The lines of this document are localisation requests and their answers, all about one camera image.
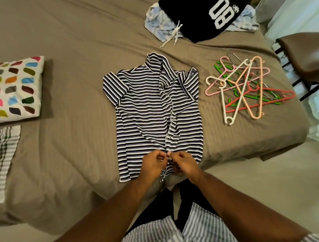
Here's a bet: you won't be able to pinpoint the person's left forearm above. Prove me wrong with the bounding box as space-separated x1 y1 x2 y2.
55 175 156 242

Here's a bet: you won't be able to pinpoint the sheer white curtain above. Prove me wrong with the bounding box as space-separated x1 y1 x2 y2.
255 0 319 51

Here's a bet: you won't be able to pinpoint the person's black trousers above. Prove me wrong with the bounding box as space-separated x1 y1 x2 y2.
127 179 220 235

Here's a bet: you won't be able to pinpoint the pile of coloured plastic hangers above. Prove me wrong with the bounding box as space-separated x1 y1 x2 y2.
204 52 297 126

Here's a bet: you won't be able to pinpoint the brown chair with black legs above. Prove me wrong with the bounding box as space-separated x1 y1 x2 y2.
275 32 319 102

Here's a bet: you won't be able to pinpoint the bed with taupe sheet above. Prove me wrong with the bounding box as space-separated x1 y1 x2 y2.
0 0 311 236

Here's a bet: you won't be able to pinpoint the grey checked towel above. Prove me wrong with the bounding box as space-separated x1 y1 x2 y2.
0 125 22 204

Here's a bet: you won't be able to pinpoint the person's left hand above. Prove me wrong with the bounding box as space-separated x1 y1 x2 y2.
138 150 169 185

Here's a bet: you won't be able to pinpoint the colourful leaf print pillow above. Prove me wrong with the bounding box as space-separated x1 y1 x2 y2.
0 55 46 110

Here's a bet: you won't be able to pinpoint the black white striped garment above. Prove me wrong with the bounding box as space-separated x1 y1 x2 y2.
103 52 204 183

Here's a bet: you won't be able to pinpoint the light blue garment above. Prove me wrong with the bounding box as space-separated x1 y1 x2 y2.
145 2 260 49

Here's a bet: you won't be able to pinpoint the person's striped shirt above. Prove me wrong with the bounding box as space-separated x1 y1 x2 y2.
122 202 319 242

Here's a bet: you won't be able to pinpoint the person's right hand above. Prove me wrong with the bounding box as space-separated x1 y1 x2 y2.
167 151 204 185

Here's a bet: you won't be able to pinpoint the person's right forearm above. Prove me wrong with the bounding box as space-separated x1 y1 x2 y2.
188 172 311 242

